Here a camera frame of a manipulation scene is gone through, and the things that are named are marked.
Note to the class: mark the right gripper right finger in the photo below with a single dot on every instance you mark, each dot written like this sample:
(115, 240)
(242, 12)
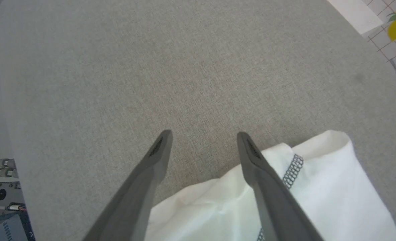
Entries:
(278, 214)

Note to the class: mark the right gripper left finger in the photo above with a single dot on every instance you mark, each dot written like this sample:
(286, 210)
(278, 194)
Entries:
(131, 207)

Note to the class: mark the white t-shirt with grey stitching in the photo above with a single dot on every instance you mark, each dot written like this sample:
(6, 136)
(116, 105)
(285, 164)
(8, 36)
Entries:
(335, 201)

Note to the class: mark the dark grey computer case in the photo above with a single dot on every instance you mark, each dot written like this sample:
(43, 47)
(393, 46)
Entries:
(7, 227)

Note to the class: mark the grey machine parts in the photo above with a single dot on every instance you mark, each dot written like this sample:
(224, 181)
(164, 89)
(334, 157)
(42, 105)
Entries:
(4, 194)

